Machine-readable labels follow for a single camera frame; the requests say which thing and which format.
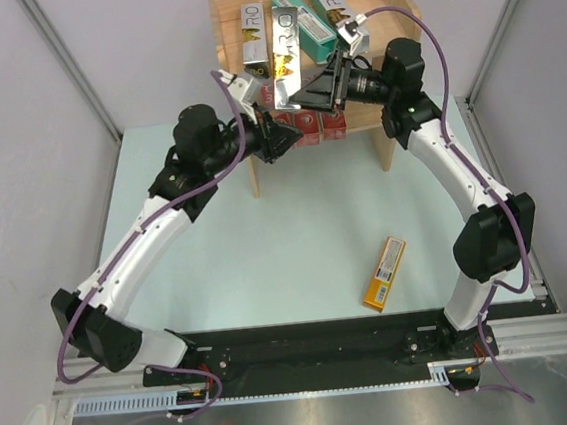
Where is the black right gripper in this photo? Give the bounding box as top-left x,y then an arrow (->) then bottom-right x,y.
286,43 -> 399,118

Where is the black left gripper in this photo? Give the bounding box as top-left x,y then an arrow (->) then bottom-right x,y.
198,98 -> 306,177

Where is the red 3D toothpaste box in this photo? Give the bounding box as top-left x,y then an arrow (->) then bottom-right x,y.
261,83 -> 293,125
292,110 -> 322,148
321,111 -> 347,141

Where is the teal toothpaste box with barcode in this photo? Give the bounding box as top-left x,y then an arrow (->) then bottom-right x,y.
272,0 -> 337,65

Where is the silver yellow toothpaste box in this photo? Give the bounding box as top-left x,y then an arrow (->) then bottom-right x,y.
240,2 -> 270,80

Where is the plain yellow toothpaste box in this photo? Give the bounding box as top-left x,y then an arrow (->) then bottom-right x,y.
271,6 -> 302,111

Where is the silver teal toothpaste box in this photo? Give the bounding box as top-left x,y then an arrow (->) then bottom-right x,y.
311,0 -> 357,47

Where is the yellow toothpaste box with barcode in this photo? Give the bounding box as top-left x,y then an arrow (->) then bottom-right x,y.
362,236 -> 407,313

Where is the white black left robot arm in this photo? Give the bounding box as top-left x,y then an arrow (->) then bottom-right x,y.
51,104 -> 303,383

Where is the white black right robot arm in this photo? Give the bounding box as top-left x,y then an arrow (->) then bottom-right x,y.
289,37 -> 535,358

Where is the wooden two-tier shelf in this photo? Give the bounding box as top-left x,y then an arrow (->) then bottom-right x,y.
208,0 -> 421,198

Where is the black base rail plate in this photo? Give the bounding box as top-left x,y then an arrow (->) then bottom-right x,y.
142,309 -> 499,399

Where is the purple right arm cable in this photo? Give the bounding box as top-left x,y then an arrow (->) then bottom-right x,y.
361,0 -> 532,307

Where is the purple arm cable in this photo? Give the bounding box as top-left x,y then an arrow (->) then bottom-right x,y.
29,67 -> 272,386
361,0 -> 532,307

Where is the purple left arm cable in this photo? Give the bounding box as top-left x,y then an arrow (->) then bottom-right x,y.
29,67 -> 272,386

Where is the white slotted cable duct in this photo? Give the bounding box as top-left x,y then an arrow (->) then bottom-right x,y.
74,366 -> 450,418

